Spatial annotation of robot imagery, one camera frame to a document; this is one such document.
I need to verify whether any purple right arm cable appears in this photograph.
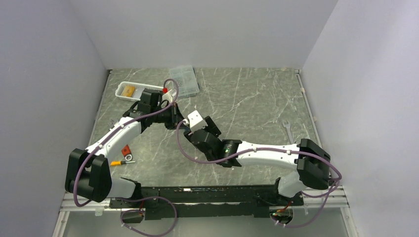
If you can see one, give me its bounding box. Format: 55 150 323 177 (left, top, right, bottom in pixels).
176 120 343 199

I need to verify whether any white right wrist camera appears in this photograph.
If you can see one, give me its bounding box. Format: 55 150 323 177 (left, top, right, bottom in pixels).
187 110 208 133

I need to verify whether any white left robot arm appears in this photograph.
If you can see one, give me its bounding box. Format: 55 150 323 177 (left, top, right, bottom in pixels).
65 89 184 207

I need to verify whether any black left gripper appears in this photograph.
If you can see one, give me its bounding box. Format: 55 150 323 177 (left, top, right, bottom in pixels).
151 102 191 130

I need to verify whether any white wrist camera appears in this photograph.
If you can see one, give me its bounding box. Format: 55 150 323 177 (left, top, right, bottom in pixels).
162 87 177 104
187 110 208 133

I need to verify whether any clear plastic screw box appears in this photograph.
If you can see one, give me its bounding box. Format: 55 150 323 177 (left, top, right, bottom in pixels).
169 65 200 99

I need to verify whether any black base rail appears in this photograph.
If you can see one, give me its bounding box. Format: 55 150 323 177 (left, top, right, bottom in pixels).
110 185 304 220

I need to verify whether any orange utility knife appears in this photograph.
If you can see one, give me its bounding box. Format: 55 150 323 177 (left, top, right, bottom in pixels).
122 145 133 161

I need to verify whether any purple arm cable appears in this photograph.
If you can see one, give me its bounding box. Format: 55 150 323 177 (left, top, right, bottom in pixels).
72 78 179 208
176 120 343 199

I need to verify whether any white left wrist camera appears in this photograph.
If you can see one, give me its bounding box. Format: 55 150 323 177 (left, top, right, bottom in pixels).
162 87 177 104

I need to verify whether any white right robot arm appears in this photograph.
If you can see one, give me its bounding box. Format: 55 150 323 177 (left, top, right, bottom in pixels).
176 115 333 205

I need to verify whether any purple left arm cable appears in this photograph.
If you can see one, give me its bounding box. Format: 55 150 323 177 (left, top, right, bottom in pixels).
72 78 179 208

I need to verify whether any orange handled screwdriver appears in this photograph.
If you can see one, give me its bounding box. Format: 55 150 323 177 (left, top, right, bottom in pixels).
110 160 135 166

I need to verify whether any white plastic basket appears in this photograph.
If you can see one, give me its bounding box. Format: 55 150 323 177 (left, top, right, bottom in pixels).
115 81 163 101

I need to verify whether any chrome open-end wrench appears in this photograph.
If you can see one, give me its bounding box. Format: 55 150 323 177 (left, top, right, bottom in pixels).
282 121 294 144

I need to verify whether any gold credit card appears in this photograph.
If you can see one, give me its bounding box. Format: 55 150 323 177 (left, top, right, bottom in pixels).
120 85 135 97

